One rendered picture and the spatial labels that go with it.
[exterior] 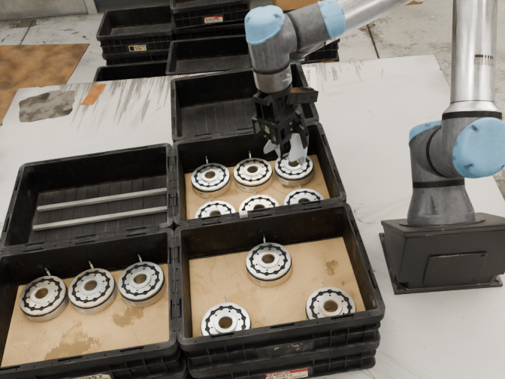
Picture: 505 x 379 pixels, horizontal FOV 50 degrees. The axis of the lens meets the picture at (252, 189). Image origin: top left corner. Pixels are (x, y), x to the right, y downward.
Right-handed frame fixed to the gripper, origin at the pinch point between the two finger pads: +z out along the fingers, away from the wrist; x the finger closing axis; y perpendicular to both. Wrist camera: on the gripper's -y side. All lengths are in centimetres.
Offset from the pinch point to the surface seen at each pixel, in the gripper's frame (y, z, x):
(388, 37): -216, 90, -90
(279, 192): -2.0, 16.3, -7.8
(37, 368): 67, 6, -11
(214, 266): 25.8, 16.6, -6.4
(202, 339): 44.8, 8.4, 9.7
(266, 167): -5.3, 12.8, -14.1
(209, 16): -105, 31, -130
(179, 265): 34.8, 6.6, -5.6
